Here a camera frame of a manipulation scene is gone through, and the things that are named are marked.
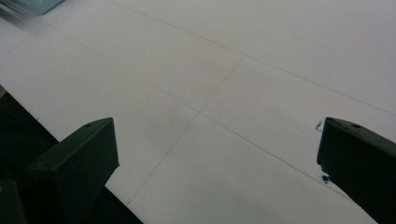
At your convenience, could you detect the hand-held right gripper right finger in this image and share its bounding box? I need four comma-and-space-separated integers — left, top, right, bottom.
316, 116, 396, 224

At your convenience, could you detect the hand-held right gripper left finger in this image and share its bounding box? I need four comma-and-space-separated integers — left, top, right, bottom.
23, 117, 120, 224

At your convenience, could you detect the light blue plastic basket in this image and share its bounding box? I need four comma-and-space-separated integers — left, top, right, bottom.
12, 0, 67, 16

